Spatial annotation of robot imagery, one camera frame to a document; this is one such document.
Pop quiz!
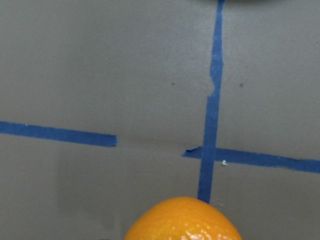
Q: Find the orange fruit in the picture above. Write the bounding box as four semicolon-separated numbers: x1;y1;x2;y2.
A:
124;197;242;240

